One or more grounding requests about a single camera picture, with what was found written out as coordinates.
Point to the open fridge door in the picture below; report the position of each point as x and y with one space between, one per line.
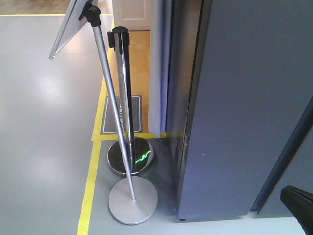
255 82

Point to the dark grey cabinet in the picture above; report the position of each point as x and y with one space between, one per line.
294 167

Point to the silver sign board panel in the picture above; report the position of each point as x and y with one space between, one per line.
72 23

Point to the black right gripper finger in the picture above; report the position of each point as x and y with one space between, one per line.
300 204

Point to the matte silver stanchion post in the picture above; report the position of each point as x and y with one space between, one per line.
133 199

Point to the grey floor mat sign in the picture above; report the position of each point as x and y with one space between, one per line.
108 123

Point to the chrome stanchion post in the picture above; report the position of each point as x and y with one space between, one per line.
139 149

